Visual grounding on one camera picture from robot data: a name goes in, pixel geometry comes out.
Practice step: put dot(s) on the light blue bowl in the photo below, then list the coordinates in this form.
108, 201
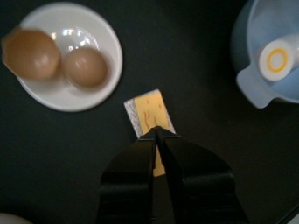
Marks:
256, 43

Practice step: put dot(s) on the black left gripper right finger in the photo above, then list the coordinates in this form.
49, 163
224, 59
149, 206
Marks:
201, 180

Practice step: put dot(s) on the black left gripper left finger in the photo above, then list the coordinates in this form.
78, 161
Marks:
128, 180

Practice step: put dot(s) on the white round plate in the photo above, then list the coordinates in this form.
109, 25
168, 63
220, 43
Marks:
97, 35

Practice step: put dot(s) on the large brown toy egg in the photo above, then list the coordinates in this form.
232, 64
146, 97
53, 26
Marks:
30, 54

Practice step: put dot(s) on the small brown toy egg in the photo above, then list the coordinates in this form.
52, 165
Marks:
85, 67

